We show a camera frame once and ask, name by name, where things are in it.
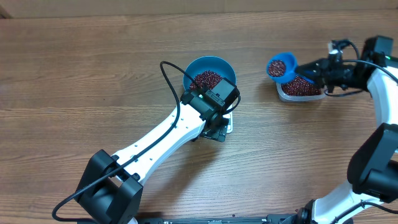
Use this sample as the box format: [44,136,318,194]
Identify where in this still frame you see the red adzuki beans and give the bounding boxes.
[281,76,322,96]

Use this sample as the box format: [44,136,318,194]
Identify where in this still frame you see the white digital kitchen scale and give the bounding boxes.
[223,112,233,134]

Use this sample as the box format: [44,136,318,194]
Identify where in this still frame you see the clear plastic food container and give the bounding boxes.
[276,75,326,103]

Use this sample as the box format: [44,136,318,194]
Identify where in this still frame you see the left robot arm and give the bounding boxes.
[75,78,239,224]

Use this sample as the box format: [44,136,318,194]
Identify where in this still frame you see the red beans in scoop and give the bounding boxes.
[268,60,286,77]

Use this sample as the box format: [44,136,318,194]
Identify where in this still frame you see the teal metal bowl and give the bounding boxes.
[185,56,236,85]

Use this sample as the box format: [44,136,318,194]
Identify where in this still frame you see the blue plastic measuring scoop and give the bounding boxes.
[266,52,299,84]

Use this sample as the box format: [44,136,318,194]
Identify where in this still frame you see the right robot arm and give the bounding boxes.
[284,35,397,223]

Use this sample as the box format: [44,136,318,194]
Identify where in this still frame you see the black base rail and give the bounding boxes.
[127,214,299,224]

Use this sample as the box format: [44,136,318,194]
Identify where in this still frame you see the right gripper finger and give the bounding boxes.
[295,58,325,75]
[298,73,325,88]

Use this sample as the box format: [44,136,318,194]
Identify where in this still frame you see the red beans in bowl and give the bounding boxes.
[193,70,223,90]

